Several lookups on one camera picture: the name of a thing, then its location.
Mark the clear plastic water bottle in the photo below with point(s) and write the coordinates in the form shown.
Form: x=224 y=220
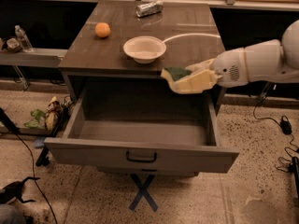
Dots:
x=23 y=38

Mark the grey side shelf rail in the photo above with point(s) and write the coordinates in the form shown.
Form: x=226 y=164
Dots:
x=49 y=58

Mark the green and yellow sponge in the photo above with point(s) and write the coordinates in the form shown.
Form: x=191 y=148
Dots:
x=172 y=74

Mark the orange fruit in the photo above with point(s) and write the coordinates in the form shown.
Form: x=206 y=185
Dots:
x=102 y=29

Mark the green leafy toy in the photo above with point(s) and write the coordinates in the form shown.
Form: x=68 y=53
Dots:
x=37 y=120

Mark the blue tape cross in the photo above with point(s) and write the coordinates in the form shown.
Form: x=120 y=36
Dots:
x=143 y=193

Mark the black power adapter with cable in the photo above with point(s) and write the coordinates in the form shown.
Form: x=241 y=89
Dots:
x=286 y=165

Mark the grey wooden drawer cabinet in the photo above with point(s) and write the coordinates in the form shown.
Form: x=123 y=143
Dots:
x=188 y=31

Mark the black drawer handle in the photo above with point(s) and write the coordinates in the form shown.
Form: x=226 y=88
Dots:
x=132 y=157

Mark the black tripod leg with cable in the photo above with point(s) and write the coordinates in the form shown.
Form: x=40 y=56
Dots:
x=12 y=128

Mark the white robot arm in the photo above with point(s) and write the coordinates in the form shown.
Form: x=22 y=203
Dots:
x=273 y=61

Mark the crushed silver can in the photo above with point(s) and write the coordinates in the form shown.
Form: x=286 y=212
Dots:
x=149 y=8

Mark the open grey top drawer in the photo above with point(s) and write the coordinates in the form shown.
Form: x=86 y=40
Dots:
x=144 y=117

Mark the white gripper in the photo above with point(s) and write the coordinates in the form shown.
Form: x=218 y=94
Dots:
x=228 y=69

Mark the white paper bowl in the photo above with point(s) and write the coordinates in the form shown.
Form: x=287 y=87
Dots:
x=144 y=49

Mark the small bowl on shelf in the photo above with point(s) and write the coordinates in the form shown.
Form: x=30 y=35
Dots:
x=11 y=45

